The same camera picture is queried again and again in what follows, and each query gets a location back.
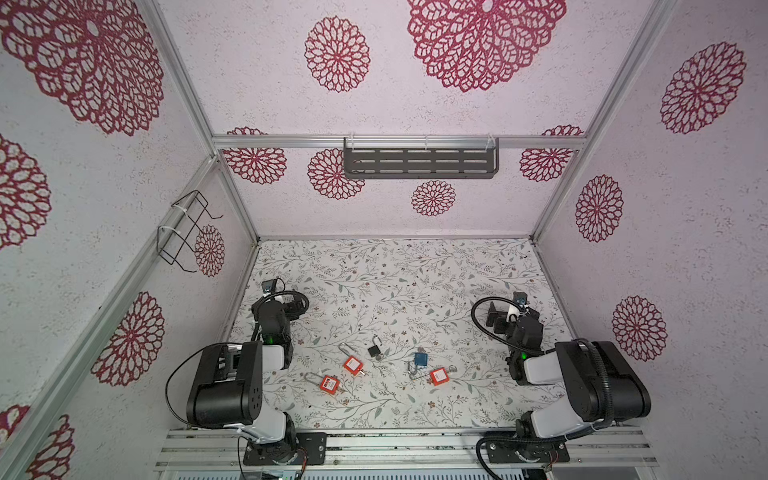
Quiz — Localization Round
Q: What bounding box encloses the blue padlock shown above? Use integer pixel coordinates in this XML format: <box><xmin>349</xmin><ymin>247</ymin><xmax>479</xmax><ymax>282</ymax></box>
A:
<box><xmin>406</xmin><ymin>347</ymin><xmax>429</xmax><ymax>380</ymax></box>

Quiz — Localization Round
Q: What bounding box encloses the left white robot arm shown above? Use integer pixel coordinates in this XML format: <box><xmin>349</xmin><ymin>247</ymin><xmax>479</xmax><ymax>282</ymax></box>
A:
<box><xmin>183</xmin><ymin>291</ymin><xmax>309</xmax><ymax>464</ymax></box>

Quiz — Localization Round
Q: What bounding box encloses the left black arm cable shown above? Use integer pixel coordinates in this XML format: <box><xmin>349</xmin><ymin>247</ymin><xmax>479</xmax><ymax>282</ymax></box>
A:
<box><xmin>164</xmin><ymin>343</ymin><xmax>241</xmax><ymax>427</ymax></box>

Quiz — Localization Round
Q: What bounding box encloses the grey slotted wall shelf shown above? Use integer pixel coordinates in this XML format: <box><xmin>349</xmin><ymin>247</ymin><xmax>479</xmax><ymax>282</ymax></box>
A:
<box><xmin>342</xmin><ymin>138</ymin><xmax>499</xmax><ymax>180</ymax></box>

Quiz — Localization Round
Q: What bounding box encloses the black padlock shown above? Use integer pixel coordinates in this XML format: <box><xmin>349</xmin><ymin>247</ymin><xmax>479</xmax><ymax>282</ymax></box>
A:
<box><xmin>367</xmin><ymin>335</ymin><xmax>384</xmax><ymax>361</ymax></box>

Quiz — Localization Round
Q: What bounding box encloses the right black corrugated hose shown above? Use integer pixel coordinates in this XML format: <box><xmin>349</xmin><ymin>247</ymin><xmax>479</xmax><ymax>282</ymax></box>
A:
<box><xmin>470</xmin><ymin>296</ymin><xmax>616</xmax><ymax>430</ymax></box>

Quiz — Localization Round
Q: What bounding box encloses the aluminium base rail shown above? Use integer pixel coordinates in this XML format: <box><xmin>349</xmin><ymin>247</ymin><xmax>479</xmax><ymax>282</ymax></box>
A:
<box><xmin>151</xmin><ymin>426</ymin><xmax>658</xmax><ymax>473</ymax></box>

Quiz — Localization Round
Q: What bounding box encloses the black wire wall basket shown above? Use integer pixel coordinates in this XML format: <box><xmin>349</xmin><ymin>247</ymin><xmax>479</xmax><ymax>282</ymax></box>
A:
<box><xmin>155</xmin><ymin>190</ymin><xmax>226</xmax><ymax>278</ymax></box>

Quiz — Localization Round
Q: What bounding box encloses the red padlock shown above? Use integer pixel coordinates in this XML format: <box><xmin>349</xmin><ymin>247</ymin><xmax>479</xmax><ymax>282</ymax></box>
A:
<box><xmin>429</xmin><ymin>365</ymin><xmax>457</xmax><ymax>386</ymax></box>
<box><xmin>304</xmin><ymin>372</ymin><xmax>340</xmax><ymax>395</ymax></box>
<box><xmin>338</xmin><ymin>343</ymin><xmax>366</xmax><ymax>376</ymax></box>

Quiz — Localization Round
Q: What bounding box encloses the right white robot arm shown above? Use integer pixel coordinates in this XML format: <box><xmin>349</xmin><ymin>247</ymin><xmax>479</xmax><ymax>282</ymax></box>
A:
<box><xmin>471</xmin><ymin>292</ymin><xmax>652</xmax><ymax>444</ymax></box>

